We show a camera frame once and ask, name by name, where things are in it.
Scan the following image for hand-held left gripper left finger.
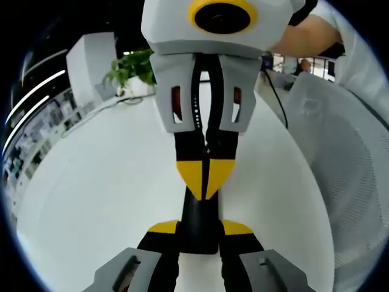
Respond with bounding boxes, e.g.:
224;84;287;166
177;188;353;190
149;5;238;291
81;220;181;292

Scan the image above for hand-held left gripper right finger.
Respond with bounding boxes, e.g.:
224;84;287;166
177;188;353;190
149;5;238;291
218;218;317;292

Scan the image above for black cylindrical roll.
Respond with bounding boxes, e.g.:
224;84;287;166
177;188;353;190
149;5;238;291
179;186;222;256

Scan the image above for green potted plant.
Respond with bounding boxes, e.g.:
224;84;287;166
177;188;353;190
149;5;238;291
102;48;157;96

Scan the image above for white pillar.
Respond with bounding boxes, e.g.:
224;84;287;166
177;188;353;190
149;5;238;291
66;32;122;104

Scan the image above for white mesh office chair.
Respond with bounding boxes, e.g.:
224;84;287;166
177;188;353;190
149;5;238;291
285;72;389;292

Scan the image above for long ceiling light strip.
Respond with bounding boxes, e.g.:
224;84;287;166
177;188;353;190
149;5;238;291
4;69;67;124
1;95;50;156

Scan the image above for row of office desks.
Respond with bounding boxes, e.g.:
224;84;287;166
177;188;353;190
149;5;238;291
0;88;95;195

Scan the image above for person's own upper body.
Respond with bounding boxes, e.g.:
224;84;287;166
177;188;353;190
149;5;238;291
312;0;389;101

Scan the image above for black cable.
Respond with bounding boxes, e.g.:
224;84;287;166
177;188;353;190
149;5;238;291
263;68;289;128

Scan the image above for grey table cable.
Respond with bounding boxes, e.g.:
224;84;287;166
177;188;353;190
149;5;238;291
60;96;143;139

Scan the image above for black strap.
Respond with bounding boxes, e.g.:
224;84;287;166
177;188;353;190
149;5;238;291
287;0;319;27

